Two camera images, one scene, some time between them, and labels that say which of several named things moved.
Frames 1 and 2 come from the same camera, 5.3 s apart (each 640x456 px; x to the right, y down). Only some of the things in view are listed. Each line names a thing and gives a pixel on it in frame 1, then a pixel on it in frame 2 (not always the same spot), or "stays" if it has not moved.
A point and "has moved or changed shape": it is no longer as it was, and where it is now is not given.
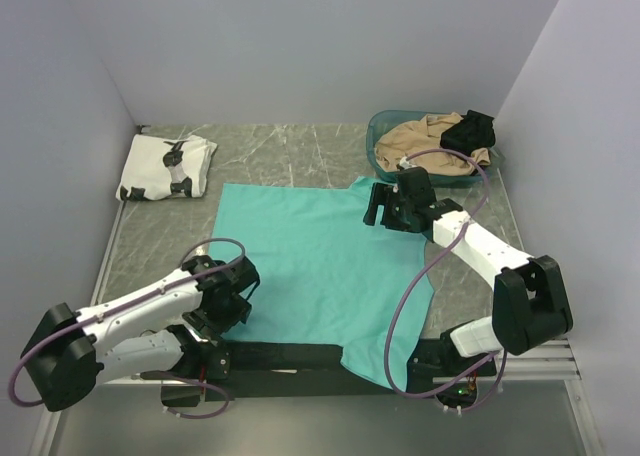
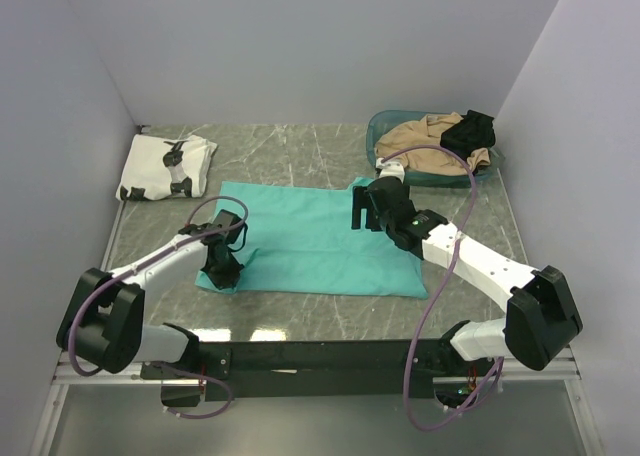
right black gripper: [379, 197] -> [360, 202]
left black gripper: [239, 310] -> [230, 277]
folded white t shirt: [163, 166] stays
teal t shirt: [324, 277] has moved or changed shape
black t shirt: [473, 131] stays
